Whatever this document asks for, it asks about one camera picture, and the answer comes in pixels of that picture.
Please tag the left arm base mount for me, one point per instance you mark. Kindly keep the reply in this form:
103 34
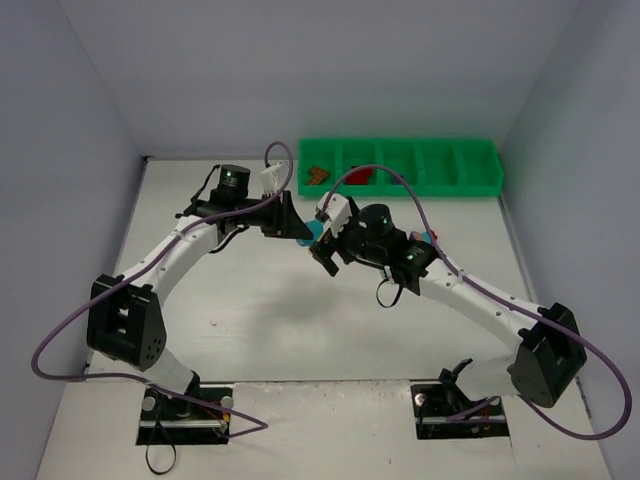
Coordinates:
166 421

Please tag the red lego brick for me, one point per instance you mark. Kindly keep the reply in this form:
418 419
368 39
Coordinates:
360 176

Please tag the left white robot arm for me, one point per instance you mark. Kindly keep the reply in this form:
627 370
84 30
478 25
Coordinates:
125 322

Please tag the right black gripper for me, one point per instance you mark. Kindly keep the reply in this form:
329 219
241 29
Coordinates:
327 251

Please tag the teal rounded lego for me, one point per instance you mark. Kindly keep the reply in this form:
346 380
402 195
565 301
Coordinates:
316 229

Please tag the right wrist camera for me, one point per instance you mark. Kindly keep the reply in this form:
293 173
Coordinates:
334 212

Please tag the brown lego plate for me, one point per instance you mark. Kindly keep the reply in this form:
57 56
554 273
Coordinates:
317 176

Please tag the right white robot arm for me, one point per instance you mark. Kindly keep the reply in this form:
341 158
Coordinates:
540 361

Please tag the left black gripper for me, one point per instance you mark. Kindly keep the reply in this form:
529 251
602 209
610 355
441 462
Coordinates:
285 215

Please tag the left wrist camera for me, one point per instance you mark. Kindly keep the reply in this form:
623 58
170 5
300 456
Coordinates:
274 177

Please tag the green compartment bin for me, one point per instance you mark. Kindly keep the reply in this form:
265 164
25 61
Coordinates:
433 167

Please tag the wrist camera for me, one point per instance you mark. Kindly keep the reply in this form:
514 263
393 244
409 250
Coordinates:
274 177
334 212

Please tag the pink teal red lego cluster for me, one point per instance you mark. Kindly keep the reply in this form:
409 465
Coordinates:
426 237

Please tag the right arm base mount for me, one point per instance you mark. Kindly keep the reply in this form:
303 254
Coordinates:
443 412

